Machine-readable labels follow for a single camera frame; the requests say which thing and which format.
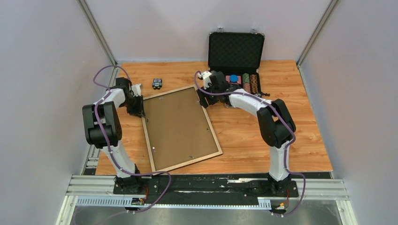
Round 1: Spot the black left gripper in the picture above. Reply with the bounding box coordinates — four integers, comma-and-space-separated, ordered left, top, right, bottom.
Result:
122, 94, 146, 118

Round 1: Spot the light wooden picture frame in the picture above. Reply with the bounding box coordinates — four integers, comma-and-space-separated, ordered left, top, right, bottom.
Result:
141, 84, 223, 173

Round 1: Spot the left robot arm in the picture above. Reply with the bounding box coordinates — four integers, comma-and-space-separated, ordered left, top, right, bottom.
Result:
82, 77, 145, 194

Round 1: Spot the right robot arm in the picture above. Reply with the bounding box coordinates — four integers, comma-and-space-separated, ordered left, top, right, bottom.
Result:
193, 71, 296, 196

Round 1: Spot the small blue owl toy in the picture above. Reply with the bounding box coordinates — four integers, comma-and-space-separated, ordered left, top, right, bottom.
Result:
152, 78, 162, 90

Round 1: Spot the red playing card deck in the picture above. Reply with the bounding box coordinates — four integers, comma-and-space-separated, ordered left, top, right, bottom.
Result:
225, 75, 242, 85

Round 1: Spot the blue poker chip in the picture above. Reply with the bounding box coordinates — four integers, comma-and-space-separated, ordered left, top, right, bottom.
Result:
229, 75, 239, 83

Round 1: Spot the green poker chip column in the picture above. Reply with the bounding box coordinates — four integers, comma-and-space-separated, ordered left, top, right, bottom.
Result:
242, 73, 251, 93

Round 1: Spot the orange brown chip column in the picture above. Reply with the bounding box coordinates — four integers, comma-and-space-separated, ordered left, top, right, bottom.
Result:
250, 74, 259, 94

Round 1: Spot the black poker chip case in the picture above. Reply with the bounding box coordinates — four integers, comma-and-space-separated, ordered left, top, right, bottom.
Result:
208, 32, 265, 98

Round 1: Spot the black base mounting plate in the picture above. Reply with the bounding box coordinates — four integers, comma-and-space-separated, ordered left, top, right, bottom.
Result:
113, 173, 299, 206

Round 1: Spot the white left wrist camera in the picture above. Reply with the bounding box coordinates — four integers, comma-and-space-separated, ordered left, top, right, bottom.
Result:
131, 83, 142, 97

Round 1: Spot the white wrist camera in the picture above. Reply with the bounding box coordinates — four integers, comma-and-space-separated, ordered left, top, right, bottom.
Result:
197, 71, 212, 89
131, 83, 142, 97

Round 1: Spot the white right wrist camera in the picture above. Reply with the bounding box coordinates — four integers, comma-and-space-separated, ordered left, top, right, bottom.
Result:
197, 71, 212, 89

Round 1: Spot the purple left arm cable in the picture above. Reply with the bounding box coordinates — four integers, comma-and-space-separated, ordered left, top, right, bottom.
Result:
72, 65, 172, 225

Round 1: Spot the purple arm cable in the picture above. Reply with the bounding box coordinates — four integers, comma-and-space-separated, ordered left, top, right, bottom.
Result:
194, 70, 306, 217
72, 65, 172, 225

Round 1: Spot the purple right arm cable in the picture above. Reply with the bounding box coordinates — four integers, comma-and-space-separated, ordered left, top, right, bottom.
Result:
194, 70, 306, 217

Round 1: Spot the black frame stand piece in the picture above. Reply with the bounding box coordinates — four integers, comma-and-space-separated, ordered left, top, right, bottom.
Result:
259, 92, 270, 97

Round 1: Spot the aluminium front rail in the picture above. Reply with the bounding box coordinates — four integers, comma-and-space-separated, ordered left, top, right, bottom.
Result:
66, 174, 349, 210

